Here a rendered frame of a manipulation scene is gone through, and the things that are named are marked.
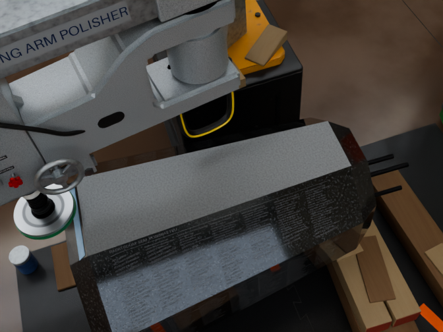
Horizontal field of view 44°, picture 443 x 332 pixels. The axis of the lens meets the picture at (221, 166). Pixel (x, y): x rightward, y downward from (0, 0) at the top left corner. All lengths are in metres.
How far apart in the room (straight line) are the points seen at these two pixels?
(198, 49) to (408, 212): 1.55
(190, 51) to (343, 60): 2.06
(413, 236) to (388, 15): 1.71
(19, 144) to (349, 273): 1.51
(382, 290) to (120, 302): 1.10
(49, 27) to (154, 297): 1.04
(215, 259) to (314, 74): 1.79
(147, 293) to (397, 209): 1.36
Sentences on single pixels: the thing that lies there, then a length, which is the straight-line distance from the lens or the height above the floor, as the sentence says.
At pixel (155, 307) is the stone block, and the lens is 2.02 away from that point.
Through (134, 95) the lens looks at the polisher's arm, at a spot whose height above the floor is 1.33.
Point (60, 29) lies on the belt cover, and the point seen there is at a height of 1.65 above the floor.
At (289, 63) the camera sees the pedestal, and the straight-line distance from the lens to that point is 2.49.
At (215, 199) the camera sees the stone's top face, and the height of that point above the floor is 0.82.
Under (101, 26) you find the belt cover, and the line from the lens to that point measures 1.42.
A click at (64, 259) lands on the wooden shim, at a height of 0.03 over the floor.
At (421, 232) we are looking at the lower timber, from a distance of 2.77.
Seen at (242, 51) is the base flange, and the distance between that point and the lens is 2.50.
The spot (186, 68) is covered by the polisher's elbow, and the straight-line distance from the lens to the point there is 1.68.
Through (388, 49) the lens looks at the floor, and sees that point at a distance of 3.69.
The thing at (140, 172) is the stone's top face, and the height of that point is 0.82.
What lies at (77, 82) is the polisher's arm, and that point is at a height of 1.40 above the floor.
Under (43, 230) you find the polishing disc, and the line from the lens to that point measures 1.99.
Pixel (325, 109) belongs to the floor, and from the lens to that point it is 3.30.
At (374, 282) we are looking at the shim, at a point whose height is 0.26.
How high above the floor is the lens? 2.50
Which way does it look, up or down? 55 degrees down
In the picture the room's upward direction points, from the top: 8 degrees counter-clockwise
